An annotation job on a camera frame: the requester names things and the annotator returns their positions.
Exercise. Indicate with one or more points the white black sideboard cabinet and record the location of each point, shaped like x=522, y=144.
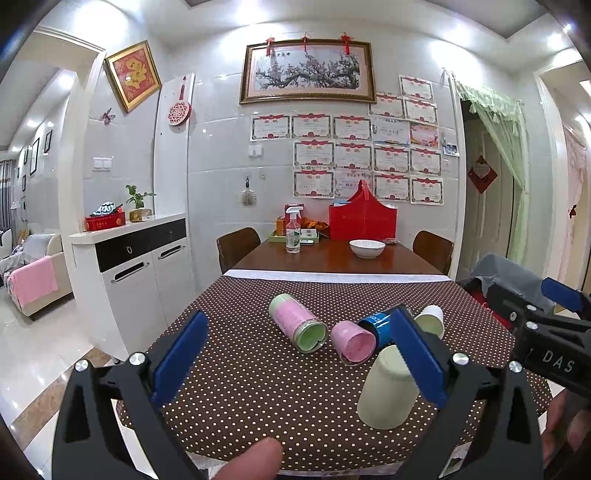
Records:
x=138, y=277

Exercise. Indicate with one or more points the person's right hand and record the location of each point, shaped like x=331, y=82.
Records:
x=565, y=427

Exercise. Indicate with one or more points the clear spray bottle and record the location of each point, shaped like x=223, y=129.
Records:
x=292, y=235

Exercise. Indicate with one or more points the butterfly wall decoration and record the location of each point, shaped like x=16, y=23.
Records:
x=108, y=116

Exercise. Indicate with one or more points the wooden dining table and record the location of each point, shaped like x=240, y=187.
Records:
x=332, y=261

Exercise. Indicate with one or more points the potted green plant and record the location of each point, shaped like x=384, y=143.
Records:
x=138, y=203

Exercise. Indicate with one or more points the hanging white brush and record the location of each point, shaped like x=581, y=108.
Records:
x=248, y=196

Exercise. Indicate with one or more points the green tray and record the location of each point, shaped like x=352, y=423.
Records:
x=277, y=239

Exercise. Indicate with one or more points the white cup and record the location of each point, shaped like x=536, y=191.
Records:
x=432, y=318

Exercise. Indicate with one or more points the pink blanket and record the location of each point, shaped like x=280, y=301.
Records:
x=34, y=279

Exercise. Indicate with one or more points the pink curtain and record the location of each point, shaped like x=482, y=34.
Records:
x=577, y=194

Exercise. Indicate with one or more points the framed red gold picture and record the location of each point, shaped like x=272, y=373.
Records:
x=133, y=76

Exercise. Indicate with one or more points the pink cup with green rim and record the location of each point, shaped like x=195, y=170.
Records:
x=291, y=314

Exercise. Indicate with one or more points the green door curtain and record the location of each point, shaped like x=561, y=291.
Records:
x=508, y=138

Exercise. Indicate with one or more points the orange bottle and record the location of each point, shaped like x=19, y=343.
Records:
x=280, y=226

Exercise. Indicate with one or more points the wall of framed certificates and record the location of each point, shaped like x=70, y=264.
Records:
x=353, y=157

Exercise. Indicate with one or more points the red gift bag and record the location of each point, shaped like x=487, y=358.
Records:
x=364, y=221

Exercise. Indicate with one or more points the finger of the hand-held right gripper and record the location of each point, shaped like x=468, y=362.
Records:
x=505, y=302
x=561, y=293

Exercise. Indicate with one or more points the brown polka-dot tablecloth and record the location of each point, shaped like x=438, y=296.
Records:
x=258, y=383

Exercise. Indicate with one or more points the pale green cup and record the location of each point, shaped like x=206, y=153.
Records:
x=383, y=397

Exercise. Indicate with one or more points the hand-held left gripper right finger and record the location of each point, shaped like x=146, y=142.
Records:
x=418, y=357

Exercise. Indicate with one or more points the red tin box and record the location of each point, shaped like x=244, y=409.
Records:
x=104, y=223

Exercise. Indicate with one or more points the red diamond door ornament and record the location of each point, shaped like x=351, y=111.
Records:
x=482, y=174

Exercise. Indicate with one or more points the white bowl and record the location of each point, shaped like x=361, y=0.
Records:
x=367, y=248

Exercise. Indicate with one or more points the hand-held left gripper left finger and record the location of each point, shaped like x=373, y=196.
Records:
x=181, y=353

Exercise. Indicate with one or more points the framed blossom painting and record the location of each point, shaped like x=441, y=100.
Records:
x=307, y=71

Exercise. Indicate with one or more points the round red hanging ornament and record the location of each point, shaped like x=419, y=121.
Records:
x=179, y=113

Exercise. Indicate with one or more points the blue cup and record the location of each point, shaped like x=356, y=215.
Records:
x=375, y=323

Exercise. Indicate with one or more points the white door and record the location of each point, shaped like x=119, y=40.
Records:
x=485, y=221

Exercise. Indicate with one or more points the person's left hand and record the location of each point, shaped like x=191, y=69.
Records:
x=254, y=461

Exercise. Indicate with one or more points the white wall switch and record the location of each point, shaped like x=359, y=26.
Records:
x=255, y=150
x=102, y=163

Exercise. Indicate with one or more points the grey jacket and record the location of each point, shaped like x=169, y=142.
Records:
x=503, y=272

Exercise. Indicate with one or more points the plate of orange snacks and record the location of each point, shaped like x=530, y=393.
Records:
x=316, y=226

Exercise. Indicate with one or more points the beige sofa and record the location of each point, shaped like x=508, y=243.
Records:
x=44, y=247

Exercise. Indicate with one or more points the brown dining chair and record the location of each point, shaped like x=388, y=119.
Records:
x=238, y=247
x=434, y=249

